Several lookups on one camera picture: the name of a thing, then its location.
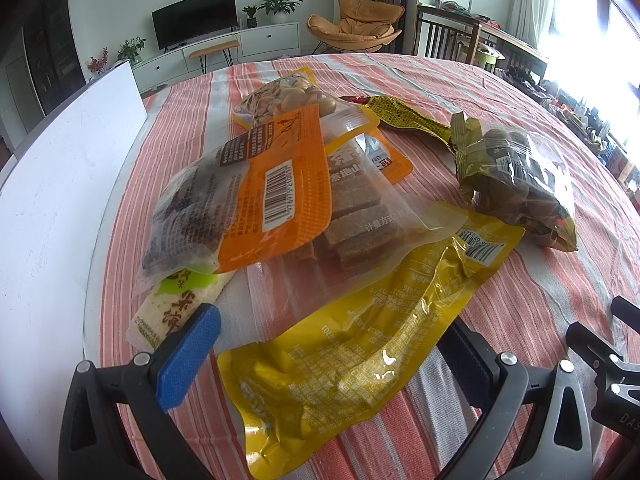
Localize gold chestnut snack bag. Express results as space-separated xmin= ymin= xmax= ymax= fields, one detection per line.
xmin=449 ymin=112 xmax=578 ymax=252

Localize black flat television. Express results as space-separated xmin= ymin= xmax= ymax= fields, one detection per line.
xmin=152 ymin=0 xmax=239 ymax=50

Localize orange lounge chair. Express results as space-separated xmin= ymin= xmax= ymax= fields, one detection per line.
xmin=306 ymin=0 xmax=405 ymax=52

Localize red flower vase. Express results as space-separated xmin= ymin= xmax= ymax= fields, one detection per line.
xmin=86 ymin=47 xmax=108 ymax=77

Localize clear brown cake bag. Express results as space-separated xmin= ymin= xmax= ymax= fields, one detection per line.
xmin=247 ymin=130 xmax=466 ymax=339

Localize pistachio nut bag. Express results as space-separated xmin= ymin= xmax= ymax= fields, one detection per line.
xmin=231 ymin=67 xmax=380 ymax=136

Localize red yellow snack packet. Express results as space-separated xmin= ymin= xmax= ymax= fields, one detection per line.
xmin=338 ymin=96 xmax=456 ymax=153

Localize potted green plant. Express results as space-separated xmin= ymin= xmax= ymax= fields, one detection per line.
xmin=259 ymin=0 xmax=304 ymax=24

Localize green plant by flowers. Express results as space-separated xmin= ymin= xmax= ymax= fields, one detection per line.
xmin=117 ymin=36 xmax=146 ymax=65

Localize small wooden bench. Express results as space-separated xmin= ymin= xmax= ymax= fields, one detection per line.
xmin=188 ymin=39 xmax=241 ymax=74

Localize white cardboard storage box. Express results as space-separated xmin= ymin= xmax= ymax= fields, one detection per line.
xmin=1 ymin=64 xmax=146 ymax=479

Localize white tv cabinet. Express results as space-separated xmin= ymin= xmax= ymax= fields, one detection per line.
xmin=132 ymin=23 xmax=300 ymax=93

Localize orange clear snack bag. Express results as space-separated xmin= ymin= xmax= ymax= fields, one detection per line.
xmin=136 ymin=104 xmax=332 ymax=292

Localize white green rice cake packet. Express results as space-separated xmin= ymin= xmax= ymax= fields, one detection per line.
xmin=126 ymin=269 xmax=234 ymax=352

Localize dark wooden side table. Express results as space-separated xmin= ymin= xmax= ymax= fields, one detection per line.
xmin=413 ymin=4 xmax=548 ymax=78

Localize yellow foil snack pouch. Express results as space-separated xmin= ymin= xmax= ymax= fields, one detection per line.
xmin=218 ymin=211 xmax=525 ymax=479

